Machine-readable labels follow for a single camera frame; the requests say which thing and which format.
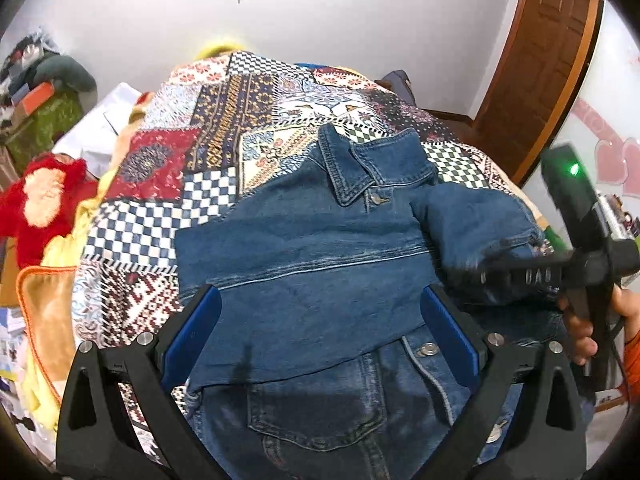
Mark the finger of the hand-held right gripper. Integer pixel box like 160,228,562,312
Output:
450,252,576,295

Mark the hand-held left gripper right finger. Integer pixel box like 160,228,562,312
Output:
420,284,587,480

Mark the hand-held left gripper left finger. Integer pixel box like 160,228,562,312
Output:
56,284,223,480

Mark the blue denim jacket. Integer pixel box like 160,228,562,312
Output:
174,124,566,480

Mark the person's right forearm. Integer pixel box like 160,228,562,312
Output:
622,320,640,411

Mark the person's right hand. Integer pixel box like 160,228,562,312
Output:
557,284,640,367

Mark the brown wooden door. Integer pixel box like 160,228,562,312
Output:
470,0,603,186

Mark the orange-edged tan pillow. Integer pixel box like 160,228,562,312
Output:
15,265,81,406

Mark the yellow cloth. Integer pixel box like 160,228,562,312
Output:
22,180,108,433

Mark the red plush toy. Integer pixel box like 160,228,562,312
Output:
0,152,101,270

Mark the dark blue bag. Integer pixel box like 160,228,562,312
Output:
375,70,418,106

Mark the patchwork printed blanket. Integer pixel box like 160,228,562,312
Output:
72,51,546,466

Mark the white sheet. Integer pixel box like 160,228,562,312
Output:
52,82,143,181

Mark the orange box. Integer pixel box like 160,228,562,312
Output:
20,82,55,113

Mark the yellow plush toy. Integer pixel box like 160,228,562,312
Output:
194,35,251,61

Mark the grey-green cushion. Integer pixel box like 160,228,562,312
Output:
37,55,97,93

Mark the pile of assorted clutter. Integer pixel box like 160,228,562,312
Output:
0,30,56,106

